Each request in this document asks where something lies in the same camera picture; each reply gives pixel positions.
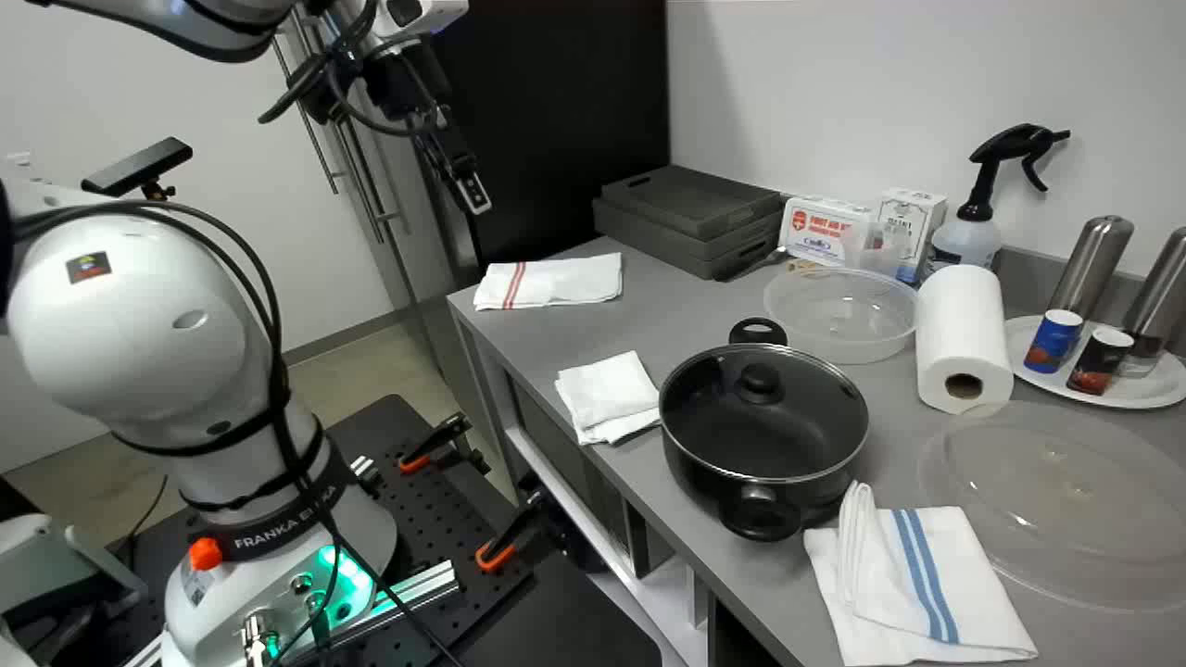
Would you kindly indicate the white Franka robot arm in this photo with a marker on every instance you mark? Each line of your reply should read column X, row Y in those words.
column 125, row 309

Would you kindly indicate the clear plastic bowl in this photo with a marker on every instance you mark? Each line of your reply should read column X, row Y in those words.
column 838, row 315

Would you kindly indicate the white towel with red stripe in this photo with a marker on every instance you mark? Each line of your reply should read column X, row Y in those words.
column 550, row 282

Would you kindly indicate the large clear plastic plate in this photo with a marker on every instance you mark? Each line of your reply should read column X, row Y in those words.
column 1062, row 506

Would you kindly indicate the white paper towel roll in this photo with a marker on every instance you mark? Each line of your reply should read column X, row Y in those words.
column 958, row 328

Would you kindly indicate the steel microwave oven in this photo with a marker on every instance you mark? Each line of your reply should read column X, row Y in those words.
column 568, row 459

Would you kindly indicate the jar with blue label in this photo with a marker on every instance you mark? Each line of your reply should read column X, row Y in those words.
column 1055, row 339

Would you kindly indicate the glass lid with black knob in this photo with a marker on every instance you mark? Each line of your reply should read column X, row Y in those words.
column 760, row 403

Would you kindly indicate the white box with red print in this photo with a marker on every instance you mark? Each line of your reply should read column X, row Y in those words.
column 821, row 227

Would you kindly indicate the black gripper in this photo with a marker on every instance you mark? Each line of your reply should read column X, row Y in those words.
column 408, row 93

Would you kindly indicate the white plate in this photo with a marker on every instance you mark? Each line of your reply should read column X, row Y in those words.
column 1151, row 391

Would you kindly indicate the large black panel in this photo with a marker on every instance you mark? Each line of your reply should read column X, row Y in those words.
column 568, row 123

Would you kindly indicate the white towel with blue stripes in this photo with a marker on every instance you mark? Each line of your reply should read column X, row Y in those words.
column 891, row 593

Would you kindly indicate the aluminium rail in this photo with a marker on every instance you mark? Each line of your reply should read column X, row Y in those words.
column 408, row 593

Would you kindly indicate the black perforated robot table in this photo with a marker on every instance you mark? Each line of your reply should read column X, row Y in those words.
column 542, row 618

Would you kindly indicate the steel shaker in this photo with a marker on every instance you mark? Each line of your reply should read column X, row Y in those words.
column 1094, row 261
column 1163, row 290

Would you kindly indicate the plain white folded cloth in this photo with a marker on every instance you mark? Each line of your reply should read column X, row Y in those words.
column 607, row 396

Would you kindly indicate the white carton box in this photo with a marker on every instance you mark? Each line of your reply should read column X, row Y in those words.
column 909, row 227

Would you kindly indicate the black camera on mount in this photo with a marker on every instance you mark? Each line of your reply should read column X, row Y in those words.
column 137, row 170

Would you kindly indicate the dark red spice jar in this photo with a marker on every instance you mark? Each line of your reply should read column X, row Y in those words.
column 1100, row 356

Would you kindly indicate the spray bottle with black trigger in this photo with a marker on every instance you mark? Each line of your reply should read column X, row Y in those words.
column 971, row 235

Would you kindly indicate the dark grey stacked trays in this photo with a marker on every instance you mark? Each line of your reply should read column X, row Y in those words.
column 686, row 208

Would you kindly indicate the black clamp with orange tips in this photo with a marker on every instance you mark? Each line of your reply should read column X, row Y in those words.
column 508, row 538
column 431, row 446

